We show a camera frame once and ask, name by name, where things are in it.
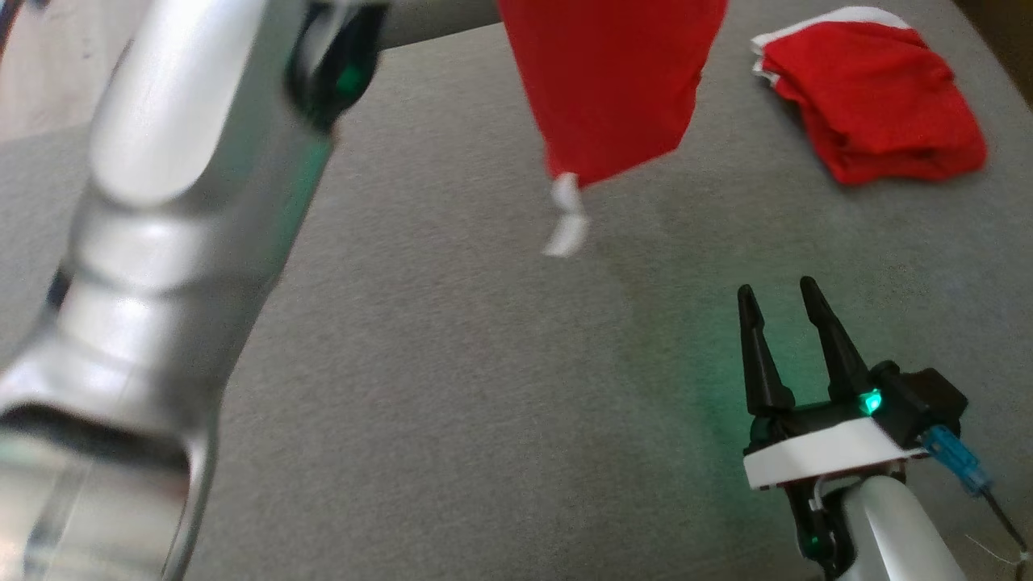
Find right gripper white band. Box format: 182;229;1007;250
736;276;930;492

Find red white sports jersey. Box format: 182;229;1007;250
496;0;730;260

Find red shorts white stripes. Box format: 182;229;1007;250
750;6;989;187

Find grey fabric sofa seat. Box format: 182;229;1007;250
0;0;1033;581

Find grey sofa back cushion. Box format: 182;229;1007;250
378;0;503;51

